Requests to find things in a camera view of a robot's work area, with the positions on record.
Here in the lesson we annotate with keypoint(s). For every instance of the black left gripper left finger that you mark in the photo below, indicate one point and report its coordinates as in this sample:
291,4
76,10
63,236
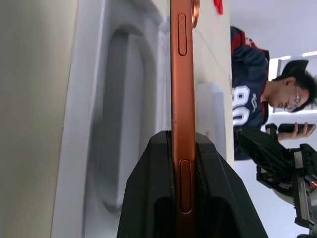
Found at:
148,188

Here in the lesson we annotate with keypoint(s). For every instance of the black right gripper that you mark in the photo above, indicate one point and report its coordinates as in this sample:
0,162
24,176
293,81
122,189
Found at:
303,173

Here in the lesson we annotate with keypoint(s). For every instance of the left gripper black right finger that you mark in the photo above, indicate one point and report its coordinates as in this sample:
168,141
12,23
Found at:
220,198

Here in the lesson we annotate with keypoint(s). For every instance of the black smartphone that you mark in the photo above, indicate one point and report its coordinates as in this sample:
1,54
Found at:
287,128

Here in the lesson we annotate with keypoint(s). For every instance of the orange smartphone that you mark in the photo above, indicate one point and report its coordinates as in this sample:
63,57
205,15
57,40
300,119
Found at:
182,104

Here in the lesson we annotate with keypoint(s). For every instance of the white phone box base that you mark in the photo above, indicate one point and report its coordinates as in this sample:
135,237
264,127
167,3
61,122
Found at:
99,104

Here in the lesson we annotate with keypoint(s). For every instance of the person's bare hand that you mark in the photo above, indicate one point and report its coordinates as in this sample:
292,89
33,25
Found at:
305,131

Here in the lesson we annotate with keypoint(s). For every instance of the person in navy jersey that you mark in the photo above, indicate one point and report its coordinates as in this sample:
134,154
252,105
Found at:
250,81

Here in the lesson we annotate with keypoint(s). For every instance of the red object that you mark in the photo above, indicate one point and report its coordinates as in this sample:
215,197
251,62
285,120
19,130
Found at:
219,6

